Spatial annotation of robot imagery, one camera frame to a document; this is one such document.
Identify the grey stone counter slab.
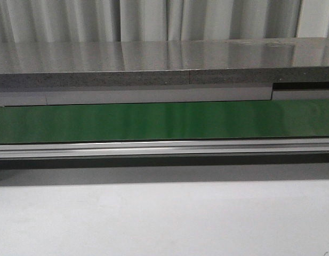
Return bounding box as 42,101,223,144
0,38,329,90

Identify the green conveyor belt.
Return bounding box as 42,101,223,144
0,99,329,144

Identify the white pleated curtain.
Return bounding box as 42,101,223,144
0,1,329,43

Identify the aluminium conveyor side rail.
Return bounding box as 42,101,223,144
0,138,329,159

